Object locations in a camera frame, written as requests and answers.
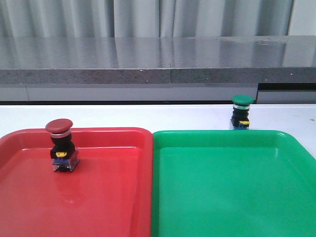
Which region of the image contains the green mushroom push button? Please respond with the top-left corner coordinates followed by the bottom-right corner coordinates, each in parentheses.
top-left (230, 95), bottom-right (254, 130)

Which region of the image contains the red mushroom push button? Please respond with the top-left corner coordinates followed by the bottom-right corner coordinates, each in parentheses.
top-left (45, 118), bottom-right (79, 172)

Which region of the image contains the green plastic tray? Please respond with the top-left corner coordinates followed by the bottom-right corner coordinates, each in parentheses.
top-left (151, 130), bottom-right (316, 237)

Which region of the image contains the red plastic tray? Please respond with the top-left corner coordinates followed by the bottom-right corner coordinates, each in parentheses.
top-left (0, 128), bottom-right (153, 237)

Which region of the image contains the grey stone counter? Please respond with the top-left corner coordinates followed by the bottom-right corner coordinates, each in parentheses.
top-left (0, 36), bottom-right (316, 104)

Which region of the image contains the grey pleated curtain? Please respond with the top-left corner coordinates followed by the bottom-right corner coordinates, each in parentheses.
top-left (0, 0), bottom-right (294, 38)

